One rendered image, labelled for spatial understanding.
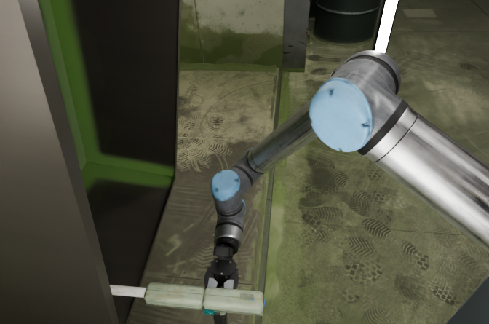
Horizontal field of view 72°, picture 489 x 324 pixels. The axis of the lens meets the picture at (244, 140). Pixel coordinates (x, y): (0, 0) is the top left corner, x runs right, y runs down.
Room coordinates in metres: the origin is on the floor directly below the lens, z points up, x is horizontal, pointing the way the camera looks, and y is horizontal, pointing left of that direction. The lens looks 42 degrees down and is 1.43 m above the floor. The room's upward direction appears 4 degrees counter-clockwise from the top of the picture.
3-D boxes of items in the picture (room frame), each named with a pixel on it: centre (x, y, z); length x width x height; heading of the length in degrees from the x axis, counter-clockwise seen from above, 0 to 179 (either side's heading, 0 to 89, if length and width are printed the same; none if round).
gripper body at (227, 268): (0.51, 0.08, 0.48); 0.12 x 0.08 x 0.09; 173
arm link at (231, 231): (0.60, 0.08, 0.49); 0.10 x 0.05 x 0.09; 83
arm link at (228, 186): (0.70, 0.06, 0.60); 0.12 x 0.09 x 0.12; 142
